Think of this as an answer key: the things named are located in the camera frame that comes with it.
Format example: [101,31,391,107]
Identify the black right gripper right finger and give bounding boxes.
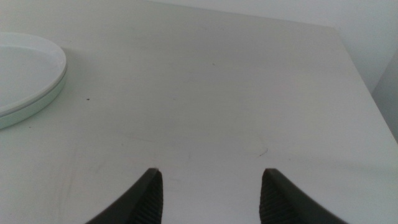
[259,168,349,224]

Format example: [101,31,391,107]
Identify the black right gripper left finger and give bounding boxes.
[85,168,164,224]

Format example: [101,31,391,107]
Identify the pale green shallow bowl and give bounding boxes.
[0,73,68,130]

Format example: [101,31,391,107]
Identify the white shallow bowl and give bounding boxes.
[0,32,68,114]

